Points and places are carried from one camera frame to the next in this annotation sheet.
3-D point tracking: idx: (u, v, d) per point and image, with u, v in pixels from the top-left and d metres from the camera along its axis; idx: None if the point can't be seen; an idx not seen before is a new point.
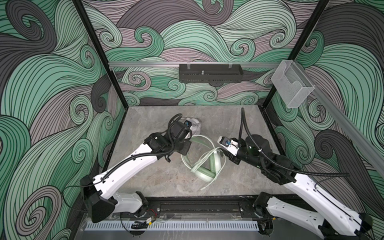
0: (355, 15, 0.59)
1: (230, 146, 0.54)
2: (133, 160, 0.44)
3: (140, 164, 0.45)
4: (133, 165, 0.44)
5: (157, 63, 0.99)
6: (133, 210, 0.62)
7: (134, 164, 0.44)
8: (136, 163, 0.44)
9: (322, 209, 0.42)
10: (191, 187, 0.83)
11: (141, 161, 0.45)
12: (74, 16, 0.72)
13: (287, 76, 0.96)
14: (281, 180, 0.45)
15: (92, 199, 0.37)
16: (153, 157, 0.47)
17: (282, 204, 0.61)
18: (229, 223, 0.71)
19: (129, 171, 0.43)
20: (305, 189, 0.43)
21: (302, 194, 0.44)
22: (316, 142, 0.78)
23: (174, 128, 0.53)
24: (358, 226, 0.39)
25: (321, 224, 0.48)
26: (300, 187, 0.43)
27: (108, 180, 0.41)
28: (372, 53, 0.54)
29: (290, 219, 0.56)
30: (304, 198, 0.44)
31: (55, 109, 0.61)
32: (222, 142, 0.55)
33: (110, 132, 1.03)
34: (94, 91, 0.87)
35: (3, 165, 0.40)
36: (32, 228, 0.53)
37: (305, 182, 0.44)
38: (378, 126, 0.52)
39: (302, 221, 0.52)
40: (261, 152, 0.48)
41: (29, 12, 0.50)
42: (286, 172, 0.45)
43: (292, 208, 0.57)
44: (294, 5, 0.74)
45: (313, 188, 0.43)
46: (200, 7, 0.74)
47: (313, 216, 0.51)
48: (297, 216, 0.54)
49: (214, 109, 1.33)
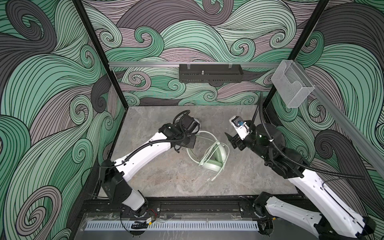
0: (355, 16, 0.59)
1: (242, 128, 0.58)
2: (150, 146, 0.48)
3: (156, 149, 0.48)
4: (149, 150, 0.47)
5: (157, 63, 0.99)
6: (135, 208, 0.62)
7: (151, 149, 0.47)
8: (153, 148, 0.48)
9: (325, 208, 0.40)
10: (191, 187, 0.83)
11: (157, 147, 0.48)
12: (74, 16, 0.72)
13: (287, 76, 0.96)
14: (287, 174, 0.42)
15: (116, 179, 0.40)
16: (167, 144, 0.50)
17: (281, 203, 0.61)
18: (228, 223, 0.71)
19: (147, 155, 0.46)
20: (312, 186, 0.40)
21: (308, 191, 0.42)
22: (316, 142, 0.78)
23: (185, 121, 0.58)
24: (360, 228, 0.37)
25: (317, 222, 0.48)
26: (307, 184, 0.41)
27: (129, 163, 0.44)
28: (372, 53, 0.54)
29: (288, 218, 0.55)
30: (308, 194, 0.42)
31: (55, 109, 0.61)
32: (235, 122, 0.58)
33: (110, 132, 1.03)
34: (94, 91, 0.87)
35: (4, 166, 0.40)
36: (32, 229, 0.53)
37: (312, 179, 0.41)
38: (378, 126, 0.52)
39: (298, 220, 0.52)
40: (271, 142, 0.44)
41: (29, 12, 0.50)
42: (294, 167, 0.42)
43: (290, 207, 0.57)
44: (294, 5, 0.74)
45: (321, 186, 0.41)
46: (200, 8, 0.75)
47: (310, 215, 0.51)
48: (294, 214, 0.54)
49: (214, 109, 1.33)
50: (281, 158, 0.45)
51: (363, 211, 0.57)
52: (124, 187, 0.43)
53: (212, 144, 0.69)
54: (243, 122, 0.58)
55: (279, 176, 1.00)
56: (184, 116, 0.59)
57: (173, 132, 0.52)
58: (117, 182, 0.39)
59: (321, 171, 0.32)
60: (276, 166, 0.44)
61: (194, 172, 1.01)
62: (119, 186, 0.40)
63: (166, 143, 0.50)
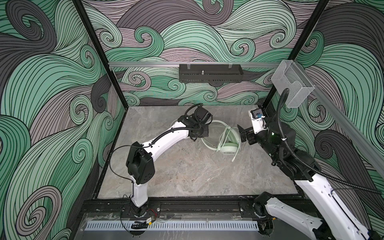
0: (355, 16, 0.59)
1: (258, 121, 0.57)
2: (171, 132, 0.54)
3: (177, 136, 0.54)
4: (172, 136, 0.53)
5: (157, 63, 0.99)
6: (138, 205, 0.62)
7: (173, 135, 0.53)
8: (174, 135, 0.53)
9: (329, 214, 0.39)
10: (191, 187, 0.83)
11: (178, 134, 0.54)
12: (74, 16, 0.72)
13: (287, 76, 0.96)
14: (295, 176, 0.41)
15: (146, 159, 0.45)
16: (185, 131, 0.56)
17: (282, 205, 0.60)
18: (229, 223, 0.71)
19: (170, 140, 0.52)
20: (319, 191, 0.39)
21: (313, 195, 0.41)
22: (316, 142, 0.78)
23: (198, 112, 0.64)
24: None
25: (316, 227, 0.47)
26: (313, 187, 0.39)
27: (155, 146, 0.49)
28: (372, 53, 0.54)
29: (289, 221, 0.55)
30: (314, 198, 0.41)
31: (55, 109, 0.61)
32: (253, 114, 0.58)
33: (110, 132, 1.03)
34: (94, 91, 0.87)
35: (3, 166, 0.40)
36: (32, 229, 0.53)
37: (321, 184, 0.40)
38: (378, 126, 0.52)
39: (298, 223, 0.51)
40: (284, 141, 0.42)
41: (29, 12, 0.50)
42: (304, 169, 0.40)
43: (291, 211, 0.56)
44: (294, 5, 0.74)
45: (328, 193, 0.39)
46: (200, 8, 0.75)
47: (310, 219, 0.50)
48: (293, 217, 0.54)
49: (214, 109, 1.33)
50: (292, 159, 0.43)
51: (362, 211, 0.57)
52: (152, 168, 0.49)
53: (223, 129, 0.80)
54: (262, 115, 0.62)
55: (279, 176, 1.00)
56: (198, 108, 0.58)
57: (190, 122, 0.58)
58: (147, 161, 0.45)
59: (333, 178, 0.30)
60: (285, 166, 0.43)
61: (194, 172, 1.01)
62: (148, 166, 0.46)
63: (184, 131, 0.55)
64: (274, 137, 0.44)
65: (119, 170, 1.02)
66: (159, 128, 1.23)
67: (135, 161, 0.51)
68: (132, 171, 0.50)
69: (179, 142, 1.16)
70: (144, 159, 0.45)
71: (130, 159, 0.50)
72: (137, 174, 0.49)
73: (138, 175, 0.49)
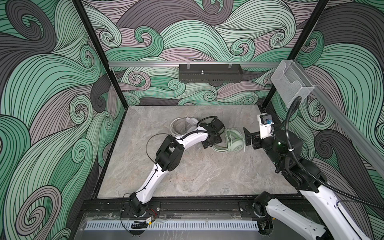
0: (355, 16, 0.59)
1: (267, 127, 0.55)
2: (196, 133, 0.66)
3: (200, 137, 0.66)
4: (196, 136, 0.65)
5: (157, 63, 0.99)
6: (145, 200, 0.64)
7: (198, 136, 0.66)
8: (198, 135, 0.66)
9: (334, 225, 0.39)
10: (191, 187, 0.83)
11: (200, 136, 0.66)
12: (74, 16, 0.72)
13: (287, 76, 0.96)
14: (301, 186, 0.41)
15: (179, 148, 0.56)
16: (206, 135, 0.69)
17: (284, 208, 0.60)
18: (229, 223, 0.71)
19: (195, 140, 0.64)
20: (325, 202, 0.39)
21: (319, 204, 0.40)
22: (316, 142, 0.78)
23: (215, 122, 0.79)
24: None
25: (319, 235, 0.47)
26: (319, 198, 0.39)
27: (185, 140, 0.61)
28: (372, 53, 0.54)
29: (288, 223, 0.56)
30: (321, 211, 0.41)
31: (56, 109, 0.62)
32: (263, 119, 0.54)
33: (110, 132, 1.03)
34: (94, 91, 0.87)
35: (4, 166, 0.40)
36: (32, 228, 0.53)
37: (327, 196, 0.40)
38: (378, 126, 0.52)
39: (300, 228, 0.51)
40: (291, 151, 0.42)
41: (29, 12, 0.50)
42: (310, 180, 0.40)
43: (292, 214, 0.56)
44: (294, 5, 0.74)
45: (333, 203, 0.39)
46: (200, 8, 0.75)
47: (313, 226, 0.50)
48: (295, 222, 0.54)
49: (214, 109, 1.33)
50: (298, 169, 0.43)
51: (362, 211, 0.57)
52: (179, 158, 0.58)
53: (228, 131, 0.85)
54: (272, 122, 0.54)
55: (279, 176, 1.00)
56: (214, 119, 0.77)
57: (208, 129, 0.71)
58: (180, 150, 0.56)
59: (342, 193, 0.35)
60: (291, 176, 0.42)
61: (194, 172, 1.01)
62: (178, 155, 0.56)
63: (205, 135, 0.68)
64: (280, 146, 0.43)
65: (119, 170, 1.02)
66: (159, 128, 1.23)
67: (166, 151, 0.61)
68: (162, 159, 0.60)
69: None
70: (177, 150, 0.57)
71: (162, 149, 0.60)
72: (166, 161, 0.59)
73: (166, 162, 0.59)
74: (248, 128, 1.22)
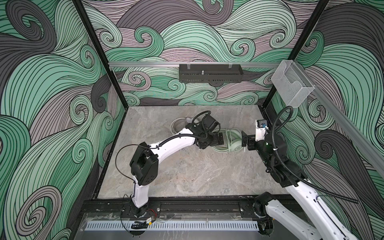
0: (355, 16, 0.59)
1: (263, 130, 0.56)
2: (178, 138, 0.55)
3: (184, 141, 0.55)
4: (179, 141, 0.54)
5: (157, 63, 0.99)
6: (138, 205, 0.62)
7: (180, 140, 0.54)
8: (181, 140, 0.54)
9: (316, 219, 0.43)
10: (191, 187, 0.83)
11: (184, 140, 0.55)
12: (74, 16, 0.72)
13: (287, 76, 0.96)
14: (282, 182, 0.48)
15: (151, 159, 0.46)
16: (193, 139, 0.57)
17: (284, 209, 0.60)
18: (229, 223, 0.71)
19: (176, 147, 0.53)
20: (305, 196, 0.44)
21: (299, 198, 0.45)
22: (316, 142, 0.78)
23: (206, 121, 0.65)
24: None
25: None
26: (299, 192, 0.45)
27: (162, 148, 0.50)
28: (372, 53, 0.54)
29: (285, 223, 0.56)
30: (303, 206, 0.45)
31: (56, 109, 0.62)
32: (259, 123, 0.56)
33: (110, 132, 1.03)
34: (94, 91, 0.87)
35: (4, 166, 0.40)
36: (32, 228, 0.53)
37: (306, 190, 0.45)
38: (378, 126, 0.52)
39: (297, 230, 0.51)
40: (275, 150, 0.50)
41: (29, 12, 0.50)
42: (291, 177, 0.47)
43: (290, 215, 0.57)
44: (294, 5, 0.74)
45: (312, 196, 0.44)
46: (200, 8, 0.75)
47: (311, 230, 0.50)
48: (294, 224, 0.53)
49: (214, 109, 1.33)
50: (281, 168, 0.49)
51: (362, 210, 0.57)
52: (156, 170, 0.49)
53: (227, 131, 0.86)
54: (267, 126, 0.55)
55: None
56: (205, 115, 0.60)
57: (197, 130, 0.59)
58: (152, 162, 0.45)
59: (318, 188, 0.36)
60: (274, 172, 0.50)
61: (194, 172, 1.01)
62: (152, 167, 0.46)
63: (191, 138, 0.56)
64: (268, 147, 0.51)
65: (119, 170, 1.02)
66: (159, 128, 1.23)
67: (139, 161, 0.51)
68: (135, 171, 0.50)
69: None
70: (149, 161, 0.45)
71: (135, 159, 0.50)
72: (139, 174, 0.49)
73: (140, 176, 0.48)
74: (248, 128, 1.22)
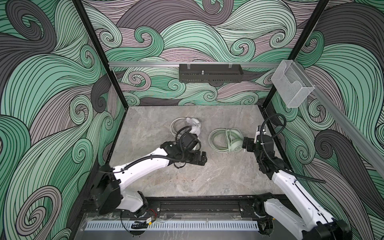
0: (355, 15, 0.59)
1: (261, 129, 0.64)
2: (150, 159, 0.50)
3: (156, 164, 0.50)
4: (150, 163, 0.49)
5: (157, 63, 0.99)
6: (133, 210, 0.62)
7: (152, 163, 0.49)
8: (152, 162, 0.49)
9: (296, 200, 0.47)
10: (191, 187, 0.83)
11: (157, 162, 0.50)
12: (74, 16, 0.72)
13: (287, 76, 0.96)
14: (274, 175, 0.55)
15: (112, 186, 0.40)
16: (166, 161, 0.53)
17: (282, 208, 0.59)
18: (228, 223, 0.71)
19: (146, 169, 0.48)
20: (285, 180, 0.52)
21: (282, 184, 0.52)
22: (316, 142, 0.78)
23: (184, 139, 0.60)
24: (323, 219, 0.41)
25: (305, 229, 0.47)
26: (280, 178, 0.53)
27: (128, 172, 0.45)
28: (372, 53, 0.54)
29: (283, 222, 0.55)
30: (288, 193, 0.50)
31: (55, 109, 0.61)
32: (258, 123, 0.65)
33: (110, 132, 1.03)
34: (94, 91, 0.87)
35: (4, 166, 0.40)
36: (32, 228, 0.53)
37: (287, 176, 0.53)
38: (378, 126, 0.52)
39: (290, 223, 0.51)
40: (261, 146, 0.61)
41: (29, 12, 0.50)
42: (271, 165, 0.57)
43: (287, 212, 0.56)
44: (294, 5, 0.74)
45: (292, 182, 0.51)
46: (200, 7, 0.74)
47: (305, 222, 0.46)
48: (288, 217, 0.54)
49: (213, 109, 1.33)
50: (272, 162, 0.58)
51: (362, 210, 0.57)
52: (117, 196, 0.42)
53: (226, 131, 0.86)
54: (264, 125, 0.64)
55: None
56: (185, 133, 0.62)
57: (173, 150, 0.55)
58: (112, 190, 0.39)
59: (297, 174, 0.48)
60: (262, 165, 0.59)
61: (194, 172, 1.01)
62: (111, 195, 0.40)
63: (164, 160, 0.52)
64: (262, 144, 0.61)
65: None
66: (159, 128, 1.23)
67: (100, 186, 0.45)
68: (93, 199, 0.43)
69: None
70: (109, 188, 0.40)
71: (95, 184, 0.43)
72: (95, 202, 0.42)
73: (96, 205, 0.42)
74: (248, 128, 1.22)
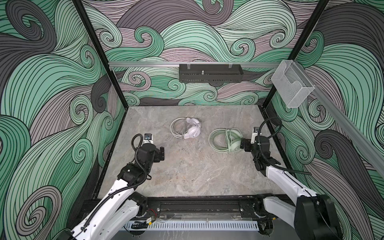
0: (355, 15, 0.59)
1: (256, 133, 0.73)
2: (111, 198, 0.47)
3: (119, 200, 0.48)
4: (113, 202, 0.46)
5: (157, 63, 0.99)
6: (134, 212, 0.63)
7: (115, 200, 0.47)
8: (115, 200, 0.47)
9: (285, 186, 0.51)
10: (191, 187, 0.83)
11: (119, 197, 0.48)
12: (74, 16, 0.72)
13: (287, 76, 0.96)
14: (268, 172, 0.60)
15: None
16: (131, 189, 0.51)
17: (279, 201, 0.61)
18: (228, 223, 0.71)
19: (112, 211, 0.46)
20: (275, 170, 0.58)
21: (274, 176, 0.57)
22: (316, 142, 0.78)
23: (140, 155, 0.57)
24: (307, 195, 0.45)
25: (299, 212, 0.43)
26: (272, 170, 0.58)
27: (91, 226, 0.41)
28: (372, 53, 0.54)
29: (281, 215, 0.55)
30: (279, 183, 0.55)
31: (55, 110, 0.61)
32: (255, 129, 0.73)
33: (110, 132, 1.03)
34: (94, 91, 0.87)
35: (4, 166, 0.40)
36: (32, 228, 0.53)
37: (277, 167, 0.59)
38: (378, 126, 0.52)
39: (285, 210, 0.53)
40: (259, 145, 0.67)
41: (29, 12, 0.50)
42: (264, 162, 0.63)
43: (282, 203, 0.58)
44: (294, 5, 0.74)
45: (281, 171, 0.57)
46: (200, 8, 0.75)
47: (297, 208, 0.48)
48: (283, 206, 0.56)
49: (213, 109, 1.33)
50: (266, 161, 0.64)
51: (362, 211, 0.57)
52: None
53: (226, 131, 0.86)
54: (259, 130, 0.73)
55: None
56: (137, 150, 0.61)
57: (134, 174, 0.53)
58: None
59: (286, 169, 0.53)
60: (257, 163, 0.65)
61: (194, 172, 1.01)
62: None
63: (128, 190, 0.50)
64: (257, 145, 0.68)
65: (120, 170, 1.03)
66: (159, 128, 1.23)
67: None
68: None
69: (179, 142, 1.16)
70: None
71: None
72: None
73: None
74: (248, 128, 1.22)
